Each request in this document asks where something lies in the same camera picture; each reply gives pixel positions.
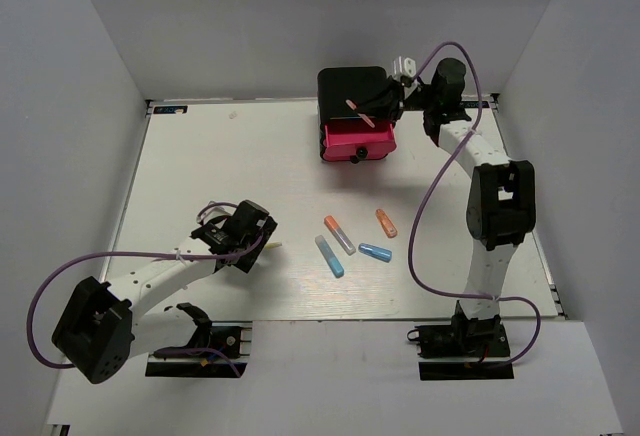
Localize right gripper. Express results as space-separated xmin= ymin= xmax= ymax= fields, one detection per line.
xmin=355 ymin=75 xmax=441 ymax=122

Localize orange pen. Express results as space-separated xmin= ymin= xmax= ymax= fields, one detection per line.
xmin=345 ymin=99 xmax=375 ymax=128

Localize pink drawer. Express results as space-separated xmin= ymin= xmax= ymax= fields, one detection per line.
xmin=320 ymin=119 xmax=397 ymax=161
xmin=320 ymin=147 xmax=361 ymax=164

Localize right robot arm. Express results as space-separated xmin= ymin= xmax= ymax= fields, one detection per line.
xmin=354 ymin=57 xmax=536 ymax=355

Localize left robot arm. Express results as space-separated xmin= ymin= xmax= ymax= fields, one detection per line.
xmin=52 ymin=200 xmax=277 ymax=384

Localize black drawer cabinet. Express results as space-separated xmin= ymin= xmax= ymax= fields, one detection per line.
xmin=317 ymin=66 xmax=387 ymax=151

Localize blue highlighter clear cap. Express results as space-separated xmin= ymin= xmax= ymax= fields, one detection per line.
xmin=314 ymin=235 xmax=344 ymax=278

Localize orange cap white highlighter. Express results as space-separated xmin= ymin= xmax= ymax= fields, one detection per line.
xmin=324 ymin=215 xmax=356 ymax=256

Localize left logo sticker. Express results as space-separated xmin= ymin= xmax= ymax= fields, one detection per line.
xmin=153 ymin=105 xmax=188 ymax=115

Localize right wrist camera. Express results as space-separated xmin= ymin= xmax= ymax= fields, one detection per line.
xmin=392 ymin=56 xmax=417 ymax=81

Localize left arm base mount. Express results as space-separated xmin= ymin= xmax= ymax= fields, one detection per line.
xmin=145 ymin=322 xmax=253 ymax=379

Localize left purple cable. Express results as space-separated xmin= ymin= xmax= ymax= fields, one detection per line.
xmin=25 ymin=200 xmax=266 ymax=370

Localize purple cable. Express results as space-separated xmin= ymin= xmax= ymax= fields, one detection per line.
xmin=407 ymin=41 xmax=542 ymax=370
xmin=25 ymin=200 xmax=266 ymax=370

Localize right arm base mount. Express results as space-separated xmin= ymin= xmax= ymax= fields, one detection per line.
xmin=407 ymin=324 xmax=514 ymax=381

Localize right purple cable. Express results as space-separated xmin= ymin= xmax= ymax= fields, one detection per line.
xmin=407 ymin=41 xmax=542 ymax=370

